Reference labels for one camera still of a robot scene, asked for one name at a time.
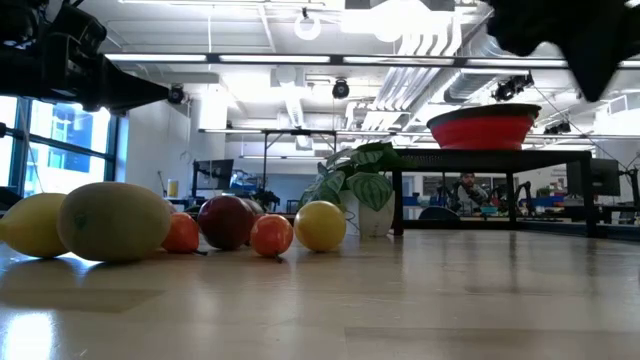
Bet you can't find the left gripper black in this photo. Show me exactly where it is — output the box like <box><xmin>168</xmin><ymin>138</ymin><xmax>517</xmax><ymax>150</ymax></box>
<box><xmin>0</xmin><ymin>0</ymin><xmax>170</xmax><ymax>117</ymax></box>

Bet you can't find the red grey collapsible bowl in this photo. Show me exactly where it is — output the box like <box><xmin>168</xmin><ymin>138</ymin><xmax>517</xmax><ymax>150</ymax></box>
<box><xmin>426</xmin><ymin>103</ymin><xmax>543</xmax><ymax>151</ymax></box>

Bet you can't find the black monitor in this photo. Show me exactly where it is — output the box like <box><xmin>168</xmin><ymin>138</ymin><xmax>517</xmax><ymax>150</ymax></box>
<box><xmin>192</xmin><ymin>158</ymin><xmax>235</xmax><ymax>199</ymax></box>
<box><xmin>566</xmin><ymin>158</ymin><xmax>622</xmax><ymax>197</ymax></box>

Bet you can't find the yellow lemon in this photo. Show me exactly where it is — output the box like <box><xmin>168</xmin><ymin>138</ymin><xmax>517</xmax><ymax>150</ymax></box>
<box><xmin>293</xmin><ymin>199</ymin><xmax>348</xmax><ymax>253</ymax></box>
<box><xmin>0</xmin><ymin>192</ymin><xmax>69</xmax><ymax>260</ymax></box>

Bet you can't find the brown kiwi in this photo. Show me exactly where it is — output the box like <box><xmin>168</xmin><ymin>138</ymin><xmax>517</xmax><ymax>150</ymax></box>
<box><xmin>241</xmin><ymin>197</ymin><xmax>266</xmax><ymax>221</ymax></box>

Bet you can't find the black metal gantry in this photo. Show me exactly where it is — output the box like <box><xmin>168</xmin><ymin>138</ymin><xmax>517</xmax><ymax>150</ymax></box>
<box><xmin>199</xmin><ymin>128</ymin><xmax>339</xmax><ymax>201</ymax></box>

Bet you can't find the small orange yellow pear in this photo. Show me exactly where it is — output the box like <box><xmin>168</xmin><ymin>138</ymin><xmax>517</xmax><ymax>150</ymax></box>
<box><xmin>249</xmin><ymin>213</ymin><xmax>295</xmax><ymax>264</ymax></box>

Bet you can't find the green artificial potted plant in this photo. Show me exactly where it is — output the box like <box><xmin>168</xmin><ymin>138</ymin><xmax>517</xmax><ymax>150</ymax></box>
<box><xmin>298</xmin><ymin>142</ymin><xmax>406</xmax><ymax>239</ymax></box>

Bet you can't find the dark office chair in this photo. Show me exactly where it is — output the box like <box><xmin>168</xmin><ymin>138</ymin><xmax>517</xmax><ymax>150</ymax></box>
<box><xmin>418</xmin><ymin>205</ymin><xmax>460</xmax><ymax>221</ymax></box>

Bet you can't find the person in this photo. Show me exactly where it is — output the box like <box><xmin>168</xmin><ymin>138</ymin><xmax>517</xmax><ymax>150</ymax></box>
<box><xmin>452</xmin><ymin>172</ymin><xmax>489</xmax><ymax>214</ymax></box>

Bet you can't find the black perforated metal shelf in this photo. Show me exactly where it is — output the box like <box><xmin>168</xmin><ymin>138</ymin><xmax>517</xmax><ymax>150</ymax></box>
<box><xmin>389</xmin><ymin>148</ymin><xmax>599</xmax><ymax>239</ymax></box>

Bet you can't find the window with dark frame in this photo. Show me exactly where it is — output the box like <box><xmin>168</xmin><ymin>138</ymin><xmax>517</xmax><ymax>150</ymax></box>
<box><xmin>0</xmin><ymin>97</ymin><xmax>130</xmax><ymax>199</ymax></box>

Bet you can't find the white ring lamp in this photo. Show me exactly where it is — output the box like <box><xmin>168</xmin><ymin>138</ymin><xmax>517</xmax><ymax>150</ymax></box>
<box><xmin>293</xmin><ymin>7</ymin><xmax>323</xmax><ymax>42</ymax></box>

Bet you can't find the silver air duct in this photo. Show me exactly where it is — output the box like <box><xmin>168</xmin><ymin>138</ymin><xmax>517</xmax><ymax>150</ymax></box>
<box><xmin>442</xmin><ymin>29</ymin><xmax>581</xmax><ymax>104</ymax></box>

